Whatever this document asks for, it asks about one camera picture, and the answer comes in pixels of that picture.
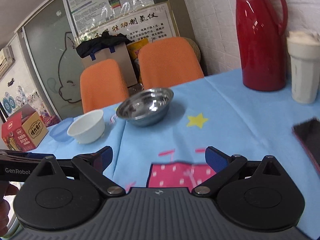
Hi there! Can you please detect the red thermos jug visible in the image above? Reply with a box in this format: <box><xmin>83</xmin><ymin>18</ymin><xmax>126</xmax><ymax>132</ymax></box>
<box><xmin>236</xmin><ymin>0</ymin><xmax>288</xmax><ymax>92</ymax></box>

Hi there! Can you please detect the person's left hand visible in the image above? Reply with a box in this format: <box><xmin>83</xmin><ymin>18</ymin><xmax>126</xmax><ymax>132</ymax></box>
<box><xmin>0</xmin><ymin>183</ymin><xmax>19</xmax><ymax>236</ymax></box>

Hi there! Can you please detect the white tumbler cup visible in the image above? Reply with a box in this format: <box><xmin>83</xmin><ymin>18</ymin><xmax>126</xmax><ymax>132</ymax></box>
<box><xmin>287</xmin><ymin>31</ymin><xmax>319</xmax><ymax>104</ymax></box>

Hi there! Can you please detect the blue cartoon tablecloth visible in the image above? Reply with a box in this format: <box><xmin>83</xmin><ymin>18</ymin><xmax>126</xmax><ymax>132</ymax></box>
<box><xmin>36</xmin><ymin>70</ymin><xmax>319</xmax><ymax>239</ymax></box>

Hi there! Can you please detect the blue plastic bowl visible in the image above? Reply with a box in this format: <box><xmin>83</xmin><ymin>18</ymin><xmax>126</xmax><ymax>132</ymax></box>
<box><xmin>49</xmin><ymin>118</ymin><xmax>73</xmax><ymax>142</ymax></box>

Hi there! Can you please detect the white bowl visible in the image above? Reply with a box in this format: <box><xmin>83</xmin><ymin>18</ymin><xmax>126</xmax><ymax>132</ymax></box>
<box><xmin>67</xmin><ymin>109</ymin><xmax>105</xmax><ymax>144</ymax></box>

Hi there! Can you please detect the orange chair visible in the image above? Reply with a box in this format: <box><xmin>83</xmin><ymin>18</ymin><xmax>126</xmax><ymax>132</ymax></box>
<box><xmin>80</xmin><ymin>59</ymin><xmax>129</xmax><ymax>113</ymax></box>
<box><xmin>138</xmin><ymin>37</ymin><xmax>204</xmax><ymax>89</ymax></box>

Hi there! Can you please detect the yellow snack bag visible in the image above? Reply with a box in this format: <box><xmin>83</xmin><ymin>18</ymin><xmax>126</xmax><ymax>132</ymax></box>
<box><xmin>126</xmin><ymin>38</ymin><xmax>149</xmax><ymax>83</ymax></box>

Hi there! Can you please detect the white poster board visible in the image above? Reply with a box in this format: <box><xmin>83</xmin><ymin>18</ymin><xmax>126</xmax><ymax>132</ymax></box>
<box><xmin>75</xmin><ymin>2</ymin><xmax>178</xmax><ymax>44</ymax></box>

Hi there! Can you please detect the black smartphone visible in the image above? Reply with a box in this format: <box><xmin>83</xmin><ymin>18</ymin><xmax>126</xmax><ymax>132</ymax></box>
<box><xmin>293</xmin><ymin>117</ymin><xmax>320</xmax><ymax>174</ymax></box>

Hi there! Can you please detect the left orange chair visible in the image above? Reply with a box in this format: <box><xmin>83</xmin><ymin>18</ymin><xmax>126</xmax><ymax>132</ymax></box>
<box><xmin>80</xmin><ymin>59</ymin><xmax>129</xmax><ymax>113</ymax></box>

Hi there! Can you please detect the stainless steel bowl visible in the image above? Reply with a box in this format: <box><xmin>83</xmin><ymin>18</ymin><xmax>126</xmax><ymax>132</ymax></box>
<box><xmin>116</xmin><ymin>88</ymin><xmax>174</xmax><ymax>127</ymax></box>

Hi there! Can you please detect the wall air conditioner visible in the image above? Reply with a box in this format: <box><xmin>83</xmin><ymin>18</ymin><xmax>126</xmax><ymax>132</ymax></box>
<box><xmin>0</xmin><ymin>46</ymin><xmax>15</xmax><ymax>79</ymax></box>

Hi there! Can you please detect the right orange chair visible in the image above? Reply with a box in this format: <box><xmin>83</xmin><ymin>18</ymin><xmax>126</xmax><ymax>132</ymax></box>
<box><xmin>138</xmin><ymin>37</ymin><xmax>204</xmax><ymax>89</ymax></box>

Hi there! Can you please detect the black cloth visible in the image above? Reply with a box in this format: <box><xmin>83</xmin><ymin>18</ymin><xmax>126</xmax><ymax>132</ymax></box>
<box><xmin>76</xmin><ymin>31</ymin><xmax>132</xmax><ymax>60</ymax></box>

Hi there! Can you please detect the brown cardboard box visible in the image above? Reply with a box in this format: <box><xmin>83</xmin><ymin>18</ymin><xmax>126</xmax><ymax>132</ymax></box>
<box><xmin>81</xmin><ymin>42</ymin><xmax>138</xmax><ymax>88</ymax></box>

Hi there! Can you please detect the red cracker box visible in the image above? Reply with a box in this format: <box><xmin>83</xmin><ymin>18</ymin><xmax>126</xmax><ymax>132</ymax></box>
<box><xmin>1</xmin><ymin>105</ymin><xmax>48</xmax><ymax>152</ymax></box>

